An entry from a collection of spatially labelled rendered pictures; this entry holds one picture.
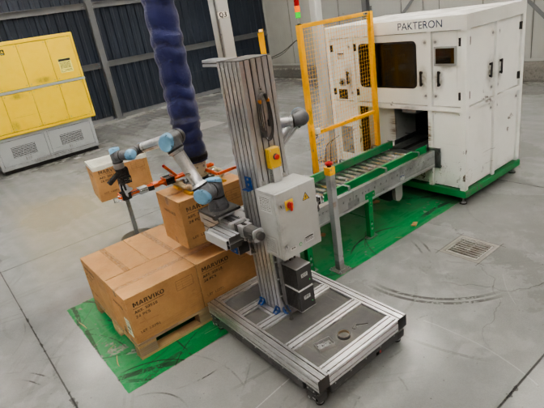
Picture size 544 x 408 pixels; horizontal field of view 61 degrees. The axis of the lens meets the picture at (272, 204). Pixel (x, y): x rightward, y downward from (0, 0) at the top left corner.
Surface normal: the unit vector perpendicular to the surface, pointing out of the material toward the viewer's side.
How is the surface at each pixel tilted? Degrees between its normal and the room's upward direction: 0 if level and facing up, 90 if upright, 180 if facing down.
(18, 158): 90
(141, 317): 90
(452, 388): 0
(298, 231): 91
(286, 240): 91
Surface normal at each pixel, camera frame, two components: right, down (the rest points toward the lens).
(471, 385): -0.15, -0.91
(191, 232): 0.61, 0.22
